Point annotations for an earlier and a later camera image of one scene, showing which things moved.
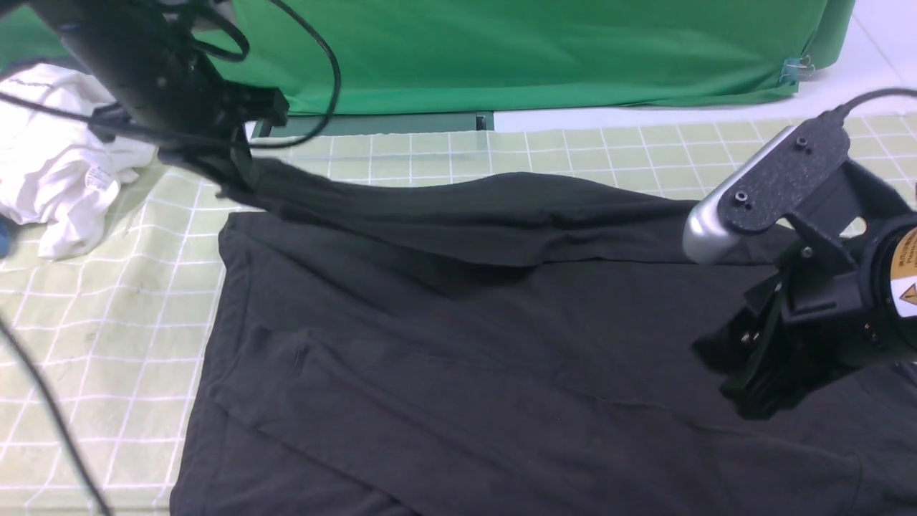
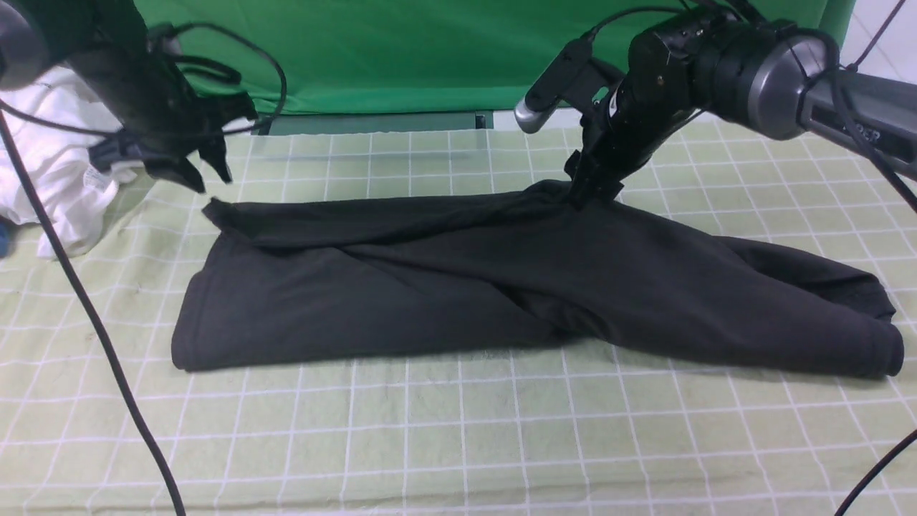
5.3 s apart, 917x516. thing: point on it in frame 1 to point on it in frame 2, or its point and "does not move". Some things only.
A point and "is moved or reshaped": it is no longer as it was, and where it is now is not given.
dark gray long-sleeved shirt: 506,344 is moved or reshaped
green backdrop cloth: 362,56 does not move
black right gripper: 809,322 to 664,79
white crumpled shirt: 56,173 does not move
